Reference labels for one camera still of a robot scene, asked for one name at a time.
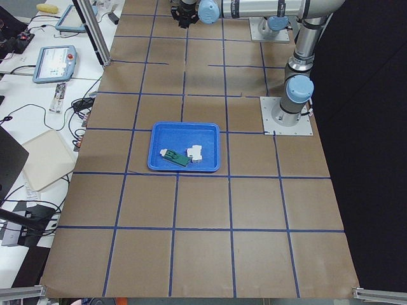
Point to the far teach pendant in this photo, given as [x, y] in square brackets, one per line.
[70, 21]

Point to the white circuit breaker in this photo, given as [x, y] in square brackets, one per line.
[194, 153]

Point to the green circuit board module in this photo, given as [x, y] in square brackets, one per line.
[174, 157]

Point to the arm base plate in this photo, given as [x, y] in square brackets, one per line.
[282, 37]
[277, 122]

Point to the near teach pendant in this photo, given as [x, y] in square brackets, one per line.
[55, 64]

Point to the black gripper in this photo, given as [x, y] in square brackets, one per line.
[184, 15]

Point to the beige plastic tray lid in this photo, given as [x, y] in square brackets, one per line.
[49, 160]

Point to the blue plastic tray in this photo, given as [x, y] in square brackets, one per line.
[178, 136]

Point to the teach pendant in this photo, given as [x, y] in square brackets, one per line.
[55, 64]
[70, 21]

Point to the aluminium frame post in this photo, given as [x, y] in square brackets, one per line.
[88, 19]

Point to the black monitor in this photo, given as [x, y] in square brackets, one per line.
[12, 160]

